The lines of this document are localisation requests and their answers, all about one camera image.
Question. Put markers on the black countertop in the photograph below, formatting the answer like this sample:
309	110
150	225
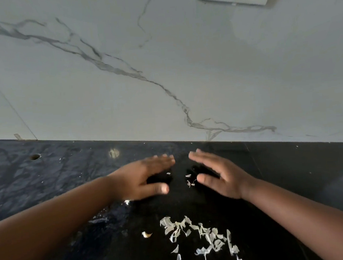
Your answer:
294	169

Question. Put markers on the garlic peel scraps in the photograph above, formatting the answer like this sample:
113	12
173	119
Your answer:
210	238

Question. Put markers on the person's right hand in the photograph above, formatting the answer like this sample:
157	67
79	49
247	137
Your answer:
230	180

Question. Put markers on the person's left hand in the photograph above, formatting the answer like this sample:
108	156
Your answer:
137	180

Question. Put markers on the person's right forearm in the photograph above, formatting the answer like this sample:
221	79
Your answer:
312	221

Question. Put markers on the person's left forearm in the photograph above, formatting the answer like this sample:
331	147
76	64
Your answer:
43	225

